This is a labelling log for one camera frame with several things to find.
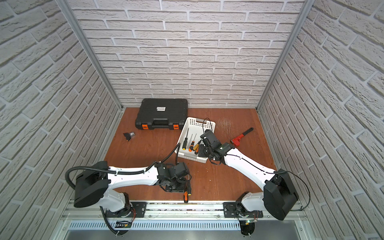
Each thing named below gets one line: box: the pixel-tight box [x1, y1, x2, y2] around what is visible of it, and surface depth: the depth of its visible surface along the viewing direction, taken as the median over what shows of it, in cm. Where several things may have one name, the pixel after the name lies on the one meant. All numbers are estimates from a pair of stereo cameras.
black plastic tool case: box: [135, 98, 189, 130], surface depth 109 cm
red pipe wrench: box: [231, 127, 254, 147], surface depth 102 cm
